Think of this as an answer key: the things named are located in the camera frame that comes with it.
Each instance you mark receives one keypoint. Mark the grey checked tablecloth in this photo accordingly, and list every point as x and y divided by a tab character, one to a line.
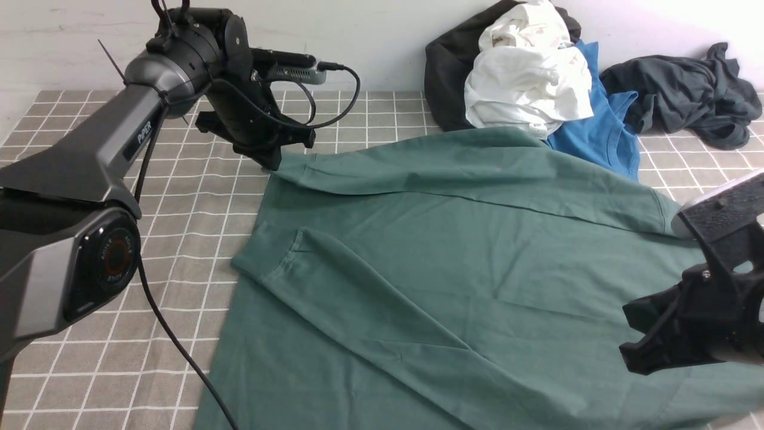
117	369

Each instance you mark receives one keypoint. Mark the blue t-shirt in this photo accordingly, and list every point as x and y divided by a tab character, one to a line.
603	139

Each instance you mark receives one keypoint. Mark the green long-sleeve top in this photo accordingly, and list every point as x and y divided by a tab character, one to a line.
468	280

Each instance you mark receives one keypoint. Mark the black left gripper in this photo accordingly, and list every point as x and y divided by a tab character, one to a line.
245	111

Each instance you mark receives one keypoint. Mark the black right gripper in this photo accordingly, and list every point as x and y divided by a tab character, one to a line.
723	305

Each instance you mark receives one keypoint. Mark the dark grey crumpled shirt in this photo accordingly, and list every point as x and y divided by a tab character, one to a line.
705	96

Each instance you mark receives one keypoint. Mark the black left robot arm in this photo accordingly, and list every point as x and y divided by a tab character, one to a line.
70	242

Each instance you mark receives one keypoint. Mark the white crumpled shirt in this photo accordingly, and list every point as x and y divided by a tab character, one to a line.
528	73

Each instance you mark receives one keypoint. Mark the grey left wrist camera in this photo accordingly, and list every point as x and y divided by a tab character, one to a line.
272	66

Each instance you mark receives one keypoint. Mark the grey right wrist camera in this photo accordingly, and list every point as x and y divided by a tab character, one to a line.
726	209

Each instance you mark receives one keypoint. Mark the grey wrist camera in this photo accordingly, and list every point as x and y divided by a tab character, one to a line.
726	209
272	66

